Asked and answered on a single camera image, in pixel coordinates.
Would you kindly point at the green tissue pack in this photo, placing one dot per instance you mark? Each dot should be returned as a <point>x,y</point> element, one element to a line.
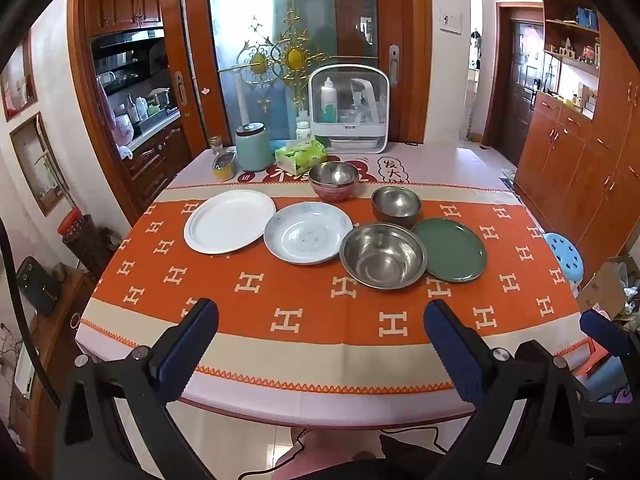
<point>300,156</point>

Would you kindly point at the wooden sliding door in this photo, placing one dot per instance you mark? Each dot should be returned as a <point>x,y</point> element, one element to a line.
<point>410,100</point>

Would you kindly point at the white wall switch panel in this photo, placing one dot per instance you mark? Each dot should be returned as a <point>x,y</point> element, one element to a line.
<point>450,20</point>

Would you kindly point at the pink steel-lined bowl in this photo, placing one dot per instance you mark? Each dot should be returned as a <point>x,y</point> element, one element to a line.
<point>332,192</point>

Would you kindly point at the glass door with gold ornament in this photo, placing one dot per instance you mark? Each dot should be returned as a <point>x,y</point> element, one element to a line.
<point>300,20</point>

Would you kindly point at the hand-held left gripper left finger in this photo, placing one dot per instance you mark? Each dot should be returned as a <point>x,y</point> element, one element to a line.
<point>192,340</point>

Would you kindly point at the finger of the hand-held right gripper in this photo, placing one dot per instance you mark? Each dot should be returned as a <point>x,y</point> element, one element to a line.
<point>612,414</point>
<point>605,330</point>

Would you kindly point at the yellow can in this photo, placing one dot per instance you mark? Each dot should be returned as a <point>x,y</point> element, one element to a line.
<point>224,166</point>

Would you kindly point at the white oval plate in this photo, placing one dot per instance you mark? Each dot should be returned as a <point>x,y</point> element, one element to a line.
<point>227,220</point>

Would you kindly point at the dark wooden entrance door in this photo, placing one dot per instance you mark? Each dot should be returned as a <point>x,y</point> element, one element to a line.
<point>522,90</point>

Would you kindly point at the wooden floor cabinets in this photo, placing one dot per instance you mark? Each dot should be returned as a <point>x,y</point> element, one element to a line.
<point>580,175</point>

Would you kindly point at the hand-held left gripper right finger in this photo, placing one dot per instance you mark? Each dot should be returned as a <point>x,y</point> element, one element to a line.
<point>452,350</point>

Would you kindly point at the red plastic stool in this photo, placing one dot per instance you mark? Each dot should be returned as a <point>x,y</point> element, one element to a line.
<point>592,357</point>

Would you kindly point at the cardboard box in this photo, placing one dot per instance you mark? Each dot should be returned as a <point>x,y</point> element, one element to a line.
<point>607,290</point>

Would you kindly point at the light blue round stool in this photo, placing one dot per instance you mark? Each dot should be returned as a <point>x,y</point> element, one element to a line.
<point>562,255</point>

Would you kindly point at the white blue-patterned plate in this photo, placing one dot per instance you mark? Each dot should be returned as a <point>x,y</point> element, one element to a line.
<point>305,232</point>

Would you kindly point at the green plate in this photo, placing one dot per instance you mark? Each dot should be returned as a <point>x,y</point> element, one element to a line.
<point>452,252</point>

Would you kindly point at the dark cloth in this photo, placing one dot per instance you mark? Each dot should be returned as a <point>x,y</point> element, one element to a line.
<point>400,457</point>

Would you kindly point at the pink floral rice cooker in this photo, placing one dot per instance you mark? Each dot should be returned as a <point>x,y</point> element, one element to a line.
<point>123,127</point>

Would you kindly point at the mint green canister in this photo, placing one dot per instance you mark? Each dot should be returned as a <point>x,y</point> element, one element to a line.
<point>252,147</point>

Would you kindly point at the white sterilizer cabinet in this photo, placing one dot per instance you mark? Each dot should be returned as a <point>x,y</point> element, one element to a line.
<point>350,110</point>

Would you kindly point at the large steel bowl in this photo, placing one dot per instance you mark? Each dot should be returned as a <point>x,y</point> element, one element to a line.
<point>382,257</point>

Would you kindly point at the recessed kitchen shelf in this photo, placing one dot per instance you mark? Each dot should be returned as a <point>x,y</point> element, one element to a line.
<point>135,80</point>

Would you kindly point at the woven basket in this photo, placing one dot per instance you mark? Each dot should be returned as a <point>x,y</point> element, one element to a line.
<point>82,245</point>

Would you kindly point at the wooden open shelf unit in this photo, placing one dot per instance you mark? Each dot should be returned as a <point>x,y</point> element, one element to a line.
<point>570,50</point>

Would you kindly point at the framed wall picture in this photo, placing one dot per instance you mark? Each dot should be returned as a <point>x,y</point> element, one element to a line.
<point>40,165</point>
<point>20,77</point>

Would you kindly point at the small dark steel bowl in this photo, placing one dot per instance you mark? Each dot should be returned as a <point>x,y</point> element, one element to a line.
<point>395,205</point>

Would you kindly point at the small glass jar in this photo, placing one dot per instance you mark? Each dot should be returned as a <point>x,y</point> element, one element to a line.
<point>216,144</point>

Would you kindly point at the person's leg pink trousers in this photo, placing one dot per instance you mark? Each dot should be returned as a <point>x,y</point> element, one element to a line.
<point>325,452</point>

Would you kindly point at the white plastic bottle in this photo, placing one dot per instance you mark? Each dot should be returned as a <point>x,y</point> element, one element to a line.
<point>302,130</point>

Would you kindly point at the black bag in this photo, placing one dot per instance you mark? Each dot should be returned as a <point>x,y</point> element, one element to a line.
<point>40,285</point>

